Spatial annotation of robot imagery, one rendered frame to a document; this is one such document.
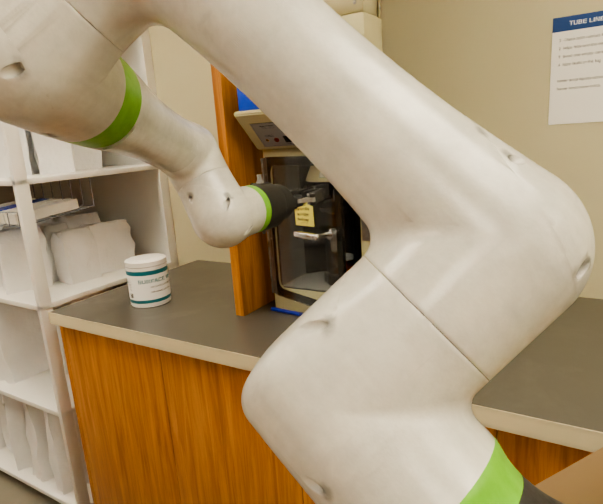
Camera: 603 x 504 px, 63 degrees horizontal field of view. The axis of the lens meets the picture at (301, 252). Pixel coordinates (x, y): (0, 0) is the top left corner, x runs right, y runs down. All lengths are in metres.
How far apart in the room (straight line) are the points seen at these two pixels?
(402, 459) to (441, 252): 0.13
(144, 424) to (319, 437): 1.35
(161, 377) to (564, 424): 1.03
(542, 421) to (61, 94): 0.86
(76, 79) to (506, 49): 1.30
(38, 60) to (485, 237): 0.38
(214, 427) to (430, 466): 1.13
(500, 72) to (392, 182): 1.27
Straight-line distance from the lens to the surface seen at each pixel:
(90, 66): 0.50
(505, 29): 1.62
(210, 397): 1.40
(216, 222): 0.83
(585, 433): 0.98
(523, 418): 0.99
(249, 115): 1.29
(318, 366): 0.34
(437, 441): 0.35
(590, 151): 1.58
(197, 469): 1.58
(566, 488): 0.52
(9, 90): 0.49
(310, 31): 0.39
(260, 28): 0.40
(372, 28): 1.31
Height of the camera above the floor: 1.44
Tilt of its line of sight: 13 degrees down
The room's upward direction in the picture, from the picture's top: 4 degrees counter-clockwise
